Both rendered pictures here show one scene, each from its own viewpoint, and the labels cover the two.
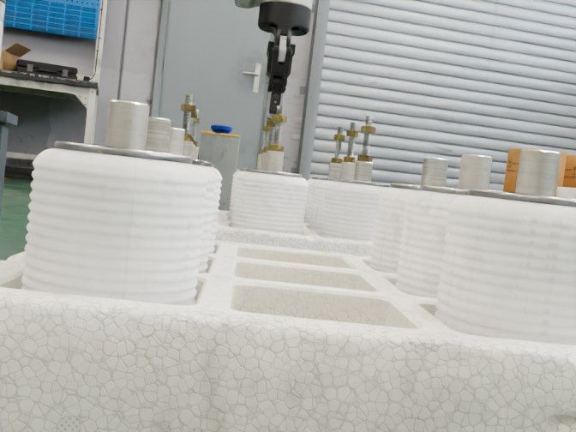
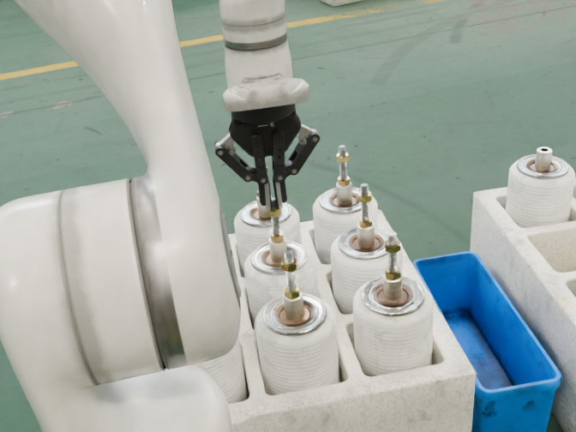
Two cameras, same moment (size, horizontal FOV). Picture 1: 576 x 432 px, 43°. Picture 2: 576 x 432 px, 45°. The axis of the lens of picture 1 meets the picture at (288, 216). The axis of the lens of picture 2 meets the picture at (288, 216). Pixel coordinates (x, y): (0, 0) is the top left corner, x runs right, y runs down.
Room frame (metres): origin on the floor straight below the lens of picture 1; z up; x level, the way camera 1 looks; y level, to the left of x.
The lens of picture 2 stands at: (1.08, 0.80, 0.77)
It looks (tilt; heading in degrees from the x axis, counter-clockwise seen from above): 31 degrees down; 268
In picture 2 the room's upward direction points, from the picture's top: 6 degrees counter-clockwise
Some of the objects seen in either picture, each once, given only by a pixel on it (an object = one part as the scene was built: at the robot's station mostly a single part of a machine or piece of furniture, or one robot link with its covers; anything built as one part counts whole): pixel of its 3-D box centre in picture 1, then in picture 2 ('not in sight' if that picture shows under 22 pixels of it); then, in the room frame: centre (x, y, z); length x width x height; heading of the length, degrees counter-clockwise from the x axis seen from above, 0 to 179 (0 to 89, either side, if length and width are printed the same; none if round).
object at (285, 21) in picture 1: (282, 36); (264, 117); (1.08, 0.04, 0.45); 0.08 x 0.08 x 0.09
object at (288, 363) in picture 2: not in sight; (300, 371); (1.07, 0.16, 0.16); 0.10 x 0.10 x 0.18
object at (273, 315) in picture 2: not in sight; (294, 314); (1.07, 0.16, 0.25); 0.08 x 0.08 x 0.01
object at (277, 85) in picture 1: (276, 95); (286, 181); (1.06, 0.04, 0.36); 0.03 x 0.01 x 0.05; 4
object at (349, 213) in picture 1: (353, 252); (346, 251); (0.97, -0.09, 0.16); 0.10 x 0.10 x 0.18
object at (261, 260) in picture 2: not in sight; (279, 257); (1.08, 0.04, 0.25); 0.08 x 0.08 x 0.01
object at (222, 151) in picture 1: (211, 219); not in sight; (1.36, 0.14, 0.16); 0.07 x 0.07 x 0.31; 6
